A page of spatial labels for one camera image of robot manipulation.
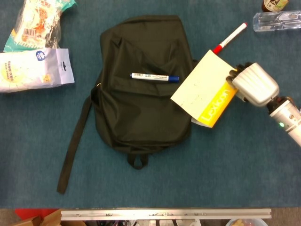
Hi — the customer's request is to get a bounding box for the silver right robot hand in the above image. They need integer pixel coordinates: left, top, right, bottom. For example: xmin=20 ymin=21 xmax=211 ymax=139
xmin=226 ymin=62 xmax=280 ymax=108

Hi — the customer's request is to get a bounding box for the yellow and white notebook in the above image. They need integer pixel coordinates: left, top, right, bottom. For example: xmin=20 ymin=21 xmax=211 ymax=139
xmin=170 ymin=49 xmax=238 ymax=129

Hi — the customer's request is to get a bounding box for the black fabric backpack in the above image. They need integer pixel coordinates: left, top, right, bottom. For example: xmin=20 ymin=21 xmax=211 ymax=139
xmin=57 ymin=15 xmax=199 ymax=195

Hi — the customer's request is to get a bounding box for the white marker with red cap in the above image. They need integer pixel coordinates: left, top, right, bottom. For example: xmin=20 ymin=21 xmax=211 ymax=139
xmin=212 ymin=22 xmax=248 ymax=55

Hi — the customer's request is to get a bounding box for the clear plastic water bottle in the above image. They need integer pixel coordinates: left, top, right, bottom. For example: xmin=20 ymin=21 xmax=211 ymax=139
xmin=253 ymin=10 xmax=301 ymax=33

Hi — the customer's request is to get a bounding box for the brown tea bottle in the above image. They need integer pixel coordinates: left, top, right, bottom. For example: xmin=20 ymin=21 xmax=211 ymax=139
xmin=261 ymin=0 xmax=289 ymax=13

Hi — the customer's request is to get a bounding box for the white marker with blue cap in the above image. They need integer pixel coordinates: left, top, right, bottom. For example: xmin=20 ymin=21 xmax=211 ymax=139
xmin=129 ymin=72 xmax=180 ymax=83

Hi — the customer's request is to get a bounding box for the pale round bowl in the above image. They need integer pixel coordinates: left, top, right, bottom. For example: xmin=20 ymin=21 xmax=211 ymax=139
xmin=225 ymin=218 xmax=262 ymax=226

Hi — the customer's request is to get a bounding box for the white pouch with blue logo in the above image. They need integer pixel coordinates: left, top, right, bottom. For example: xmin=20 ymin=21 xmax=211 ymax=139
xmin=0 ymin=48 xmax=75 ymax=93

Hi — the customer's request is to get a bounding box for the green-edged clear snack bag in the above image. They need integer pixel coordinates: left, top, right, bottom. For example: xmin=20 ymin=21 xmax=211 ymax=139
xmin=3 ymin=0 xmax=78 ymax=53

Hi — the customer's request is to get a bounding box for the red plastic box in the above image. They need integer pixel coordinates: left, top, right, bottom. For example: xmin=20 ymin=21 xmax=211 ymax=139
xmin=15 ymin=208 xmax=59 ymax=221

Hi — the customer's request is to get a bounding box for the aluminium frame rail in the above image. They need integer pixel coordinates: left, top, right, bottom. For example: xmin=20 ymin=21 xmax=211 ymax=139
xmin=60 ymin=208 xmax=272 ymax=221

